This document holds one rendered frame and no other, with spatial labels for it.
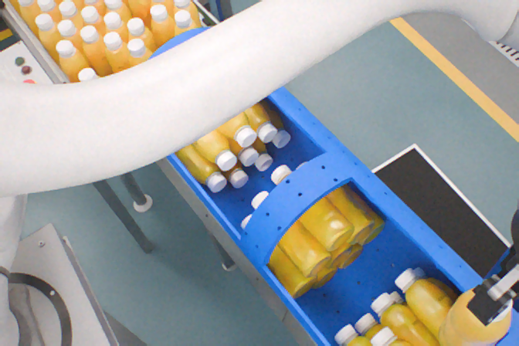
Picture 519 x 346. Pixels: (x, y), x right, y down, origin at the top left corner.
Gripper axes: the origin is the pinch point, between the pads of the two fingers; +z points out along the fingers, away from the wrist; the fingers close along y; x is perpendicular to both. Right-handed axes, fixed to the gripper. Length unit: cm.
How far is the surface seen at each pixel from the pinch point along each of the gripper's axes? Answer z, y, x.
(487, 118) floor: 145, 118, 58
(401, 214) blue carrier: 24.4, 8.6, 19.7
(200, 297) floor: 145, -24, 72
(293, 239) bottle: 31.9, -6.4, 30.2
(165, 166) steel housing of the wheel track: 58, -13, 75
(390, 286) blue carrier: 48, 6, 15
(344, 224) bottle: 28.0, 1.4, 25.4
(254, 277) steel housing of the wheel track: 58, -13, 37
